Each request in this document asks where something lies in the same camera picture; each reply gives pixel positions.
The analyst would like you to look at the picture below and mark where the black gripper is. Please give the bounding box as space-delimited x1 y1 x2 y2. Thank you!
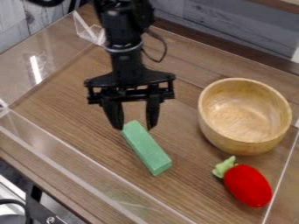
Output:
84 43 175 130

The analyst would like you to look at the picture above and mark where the green rectangular block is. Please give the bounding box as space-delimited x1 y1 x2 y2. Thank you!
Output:
122 120 172 176

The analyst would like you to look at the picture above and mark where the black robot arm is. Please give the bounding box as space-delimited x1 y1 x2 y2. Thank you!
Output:
84 0 175 130

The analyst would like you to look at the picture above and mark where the brown wooden bowl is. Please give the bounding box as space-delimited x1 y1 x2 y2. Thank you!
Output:
198 78 292 156

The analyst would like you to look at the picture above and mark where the red plush strawberry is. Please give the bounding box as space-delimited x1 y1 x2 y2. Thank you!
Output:
211 156 274 207

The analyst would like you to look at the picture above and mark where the black cable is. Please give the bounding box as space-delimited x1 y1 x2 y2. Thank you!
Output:
140 27 170 64

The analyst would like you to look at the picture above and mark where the clear acrylic corner bracket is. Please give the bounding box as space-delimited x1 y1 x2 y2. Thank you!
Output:
72 11 107 46

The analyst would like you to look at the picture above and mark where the clear acrylic front wall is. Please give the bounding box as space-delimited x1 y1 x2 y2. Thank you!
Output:
0 100 195 224

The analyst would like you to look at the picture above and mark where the black metal table bracket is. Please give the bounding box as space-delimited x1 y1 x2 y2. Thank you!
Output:
25 185 67 224

